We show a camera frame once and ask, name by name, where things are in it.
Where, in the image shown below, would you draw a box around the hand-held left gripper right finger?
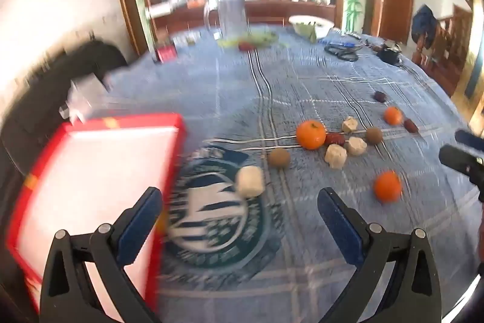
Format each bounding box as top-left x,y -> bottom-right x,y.
317,187 -> 443,323

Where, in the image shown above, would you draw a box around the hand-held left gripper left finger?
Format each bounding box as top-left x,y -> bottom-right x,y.
40,187 -> 164,323

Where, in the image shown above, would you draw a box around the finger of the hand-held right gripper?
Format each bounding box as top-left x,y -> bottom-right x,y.
439,144 -> 484,203
455,129 -> 484,154

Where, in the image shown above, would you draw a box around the medium orange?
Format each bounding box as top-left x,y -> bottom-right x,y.
373,171 -> 402,203

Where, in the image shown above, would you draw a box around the red rectangular tray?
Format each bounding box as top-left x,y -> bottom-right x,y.
5,113 -> 187,316

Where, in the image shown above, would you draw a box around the small orange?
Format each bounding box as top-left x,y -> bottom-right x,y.
384,107 -> 403,126

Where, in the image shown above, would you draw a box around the large orange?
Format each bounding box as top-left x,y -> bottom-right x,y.
296,120 -> 326,150

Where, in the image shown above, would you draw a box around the wooden staircase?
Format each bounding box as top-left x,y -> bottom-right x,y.
412,3 -> 473,97

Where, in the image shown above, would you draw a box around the black box device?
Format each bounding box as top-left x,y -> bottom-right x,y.
376,47 -> 401,65

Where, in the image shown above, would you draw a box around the dark hanging jacket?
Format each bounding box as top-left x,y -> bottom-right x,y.
411,4 -> 439,49

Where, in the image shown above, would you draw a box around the white plastic bag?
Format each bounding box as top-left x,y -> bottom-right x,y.
60,75 -> 110,123

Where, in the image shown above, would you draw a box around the blue plaid tablecloth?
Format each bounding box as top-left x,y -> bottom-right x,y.
91,26 -> 477,323

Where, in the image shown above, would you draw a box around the brown wooden door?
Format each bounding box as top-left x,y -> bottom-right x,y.
378,0 -> 416,45

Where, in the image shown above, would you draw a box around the black scissors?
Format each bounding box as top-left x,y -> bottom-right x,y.
324,44 -> 360,62

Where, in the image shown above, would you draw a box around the black sofa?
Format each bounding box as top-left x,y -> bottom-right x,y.
0,41 -> 129,165

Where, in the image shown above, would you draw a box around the small red box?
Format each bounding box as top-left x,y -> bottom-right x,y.
155,43 -> 178,63

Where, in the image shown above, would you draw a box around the green leaf scrap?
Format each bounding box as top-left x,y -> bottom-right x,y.
295,22 -> 322,44

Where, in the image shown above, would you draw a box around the white bowl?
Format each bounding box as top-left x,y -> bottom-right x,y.
288,15 -> 330,38

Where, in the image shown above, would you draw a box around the green leafy vegetable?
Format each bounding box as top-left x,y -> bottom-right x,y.
217,31 -> 280,48

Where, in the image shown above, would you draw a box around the clear glass pitcher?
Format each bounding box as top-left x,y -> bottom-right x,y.
204,0 -> 248,40

